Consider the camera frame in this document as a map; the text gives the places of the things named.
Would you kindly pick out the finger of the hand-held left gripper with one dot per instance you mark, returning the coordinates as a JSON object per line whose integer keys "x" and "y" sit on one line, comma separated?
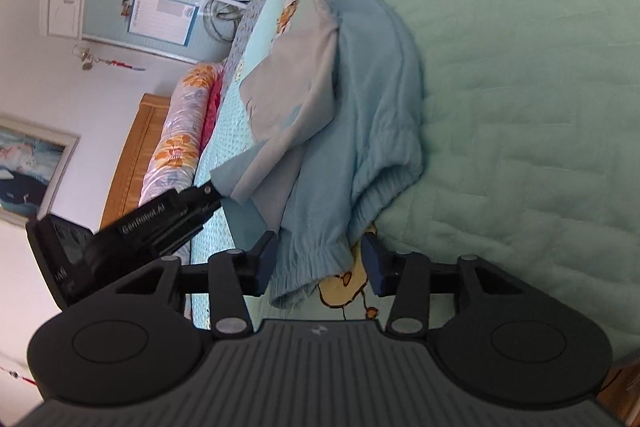
{"x": 202, "y": 202}

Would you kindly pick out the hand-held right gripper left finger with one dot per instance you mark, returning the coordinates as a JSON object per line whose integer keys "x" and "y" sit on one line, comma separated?
{"x": 265, "y": 264}

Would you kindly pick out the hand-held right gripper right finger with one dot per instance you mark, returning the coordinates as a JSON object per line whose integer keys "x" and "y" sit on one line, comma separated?
{"x": 372, "y": 264}

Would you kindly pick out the light blue shorts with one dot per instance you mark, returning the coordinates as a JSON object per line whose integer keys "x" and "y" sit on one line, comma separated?
{"x": 380, "y": 82}

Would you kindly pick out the wooden headboard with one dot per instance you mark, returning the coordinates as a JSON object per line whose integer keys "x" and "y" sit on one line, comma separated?
{"x": 135, "y": 157}

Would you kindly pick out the red pillow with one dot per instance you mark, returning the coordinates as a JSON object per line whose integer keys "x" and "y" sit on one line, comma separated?
{"x": 214, "y": 112}

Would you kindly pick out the red hanging knot ornament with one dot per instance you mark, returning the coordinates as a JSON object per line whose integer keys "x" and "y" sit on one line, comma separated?
{"x": 120, "y": 64}

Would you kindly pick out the green bee-print quilt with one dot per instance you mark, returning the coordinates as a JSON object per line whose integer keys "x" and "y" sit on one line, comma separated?
{"x": 525, "y": 107}

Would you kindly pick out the framed wall picture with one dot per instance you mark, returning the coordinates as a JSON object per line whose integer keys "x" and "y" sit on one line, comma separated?
{"x": 30, "y": 172}

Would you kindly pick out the wall lamp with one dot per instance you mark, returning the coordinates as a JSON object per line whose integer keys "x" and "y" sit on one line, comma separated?
{"x": 85, "y": 57}

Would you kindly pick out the blue-framed wall chart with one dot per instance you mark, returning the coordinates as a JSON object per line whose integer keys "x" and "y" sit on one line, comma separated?
{"x": 162, "y": 19}

